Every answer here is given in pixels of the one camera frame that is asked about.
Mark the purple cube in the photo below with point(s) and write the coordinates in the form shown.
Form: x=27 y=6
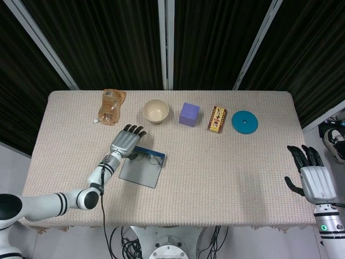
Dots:
x=188 y=116

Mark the teal round disc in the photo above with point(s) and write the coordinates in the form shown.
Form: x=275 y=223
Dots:
x=249 y=126

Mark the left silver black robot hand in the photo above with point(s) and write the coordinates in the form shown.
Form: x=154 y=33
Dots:
x=124 y=141

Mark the beige bowl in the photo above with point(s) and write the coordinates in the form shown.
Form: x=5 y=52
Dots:
x=155 y=112

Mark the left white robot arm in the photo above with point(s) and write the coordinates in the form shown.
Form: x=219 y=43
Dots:
x=43 y=205

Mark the pink white woven tablecloth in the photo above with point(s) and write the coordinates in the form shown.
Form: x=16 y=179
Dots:
x=215 y=175

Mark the blue glasses case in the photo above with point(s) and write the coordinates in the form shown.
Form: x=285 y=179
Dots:
x=140 y=175

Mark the white partition base rail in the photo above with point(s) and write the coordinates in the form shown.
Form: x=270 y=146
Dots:
x=323 y=117

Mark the black pleated curtain panel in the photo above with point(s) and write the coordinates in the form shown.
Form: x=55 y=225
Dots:
x=107 y=43
x=19 y=81
x=213 y=43
x=310 y=54

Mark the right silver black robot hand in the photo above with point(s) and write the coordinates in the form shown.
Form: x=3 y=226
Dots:
x=316 y=183

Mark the brown spout pouch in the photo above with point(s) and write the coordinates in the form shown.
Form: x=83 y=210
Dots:
x=110 y=108

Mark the black white sneaker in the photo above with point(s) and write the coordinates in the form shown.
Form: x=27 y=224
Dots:
x=335 y=143

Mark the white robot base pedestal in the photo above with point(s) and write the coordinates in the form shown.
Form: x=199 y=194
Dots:
x=167 y=242

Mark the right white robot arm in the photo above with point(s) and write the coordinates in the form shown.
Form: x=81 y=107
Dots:
x=328 y=237

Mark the white partition post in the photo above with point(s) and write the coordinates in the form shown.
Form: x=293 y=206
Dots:
x=258 y=43
x=45 y=46
x=166 y=43

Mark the yellow red carton box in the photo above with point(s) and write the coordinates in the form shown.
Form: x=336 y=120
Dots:
x=217 y=120

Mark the thin-rimmed eyeglasses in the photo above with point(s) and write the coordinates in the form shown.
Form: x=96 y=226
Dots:
x=154 y=161

